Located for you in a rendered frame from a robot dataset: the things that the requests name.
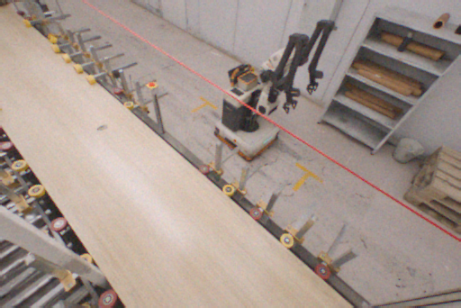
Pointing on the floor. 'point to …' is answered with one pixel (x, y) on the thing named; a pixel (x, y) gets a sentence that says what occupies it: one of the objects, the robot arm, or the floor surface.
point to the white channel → (48, 248)
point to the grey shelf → (408, 66)
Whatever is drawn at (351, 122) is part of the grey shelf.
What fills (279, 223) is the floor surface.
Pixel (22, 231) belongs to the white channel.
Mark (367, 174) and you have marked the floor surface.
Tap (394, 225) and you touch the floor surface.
